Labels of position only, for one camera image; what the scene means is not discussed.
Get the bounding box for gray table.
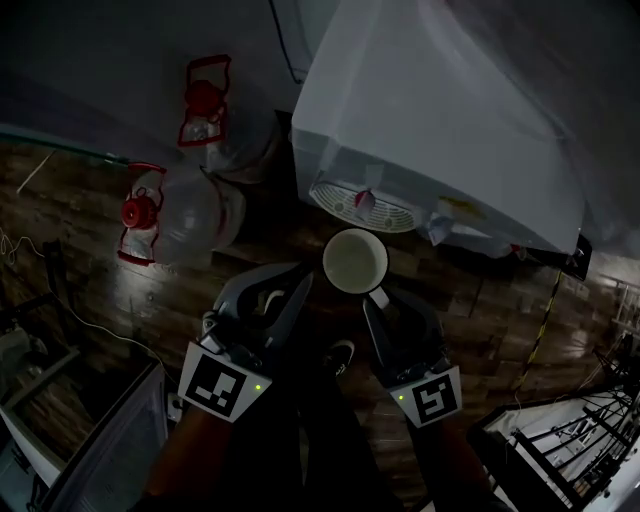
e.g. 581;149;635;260
0;359;170;512

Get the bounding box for black metal rack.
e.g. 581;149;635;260
468;344;640;512

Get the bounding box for person's black shoe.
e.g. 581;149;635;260
323;339;357;379

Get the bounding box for person's left forearm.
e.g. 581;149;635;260
142;407;237;504

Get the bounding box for water jug with red handle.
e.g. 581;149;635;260
117;162;246;269
177;53;284;179

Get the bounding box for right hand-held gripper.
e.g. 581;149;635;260
363;292;464;429

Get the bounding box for yellow black striped tape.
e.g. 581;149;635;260
514;269;565;402

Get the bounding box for white cup with blue pattern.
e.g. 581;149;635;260
322;228;391;310

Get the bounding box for black metal frame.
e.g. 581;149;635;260
0;239;77;327

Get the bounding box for white stick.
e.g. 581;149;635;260
16;149;55;195

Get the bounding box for person's right forearm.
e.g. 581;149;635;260
433;414;504;512

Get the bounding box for black box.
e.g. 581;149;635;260
566;232;594;282

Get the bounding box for white water dispenser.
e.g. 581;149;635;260
291;0;587;257

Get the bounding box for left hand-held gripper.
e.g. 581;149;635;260
177;263;314;425

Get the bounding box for frosted glass door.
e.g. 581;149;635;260
0;122;132;167

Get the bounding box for white floor cable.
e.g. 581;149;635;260
0;227;167;367

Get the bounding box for person's dark trousers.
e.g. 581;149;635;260
219;369;401;512

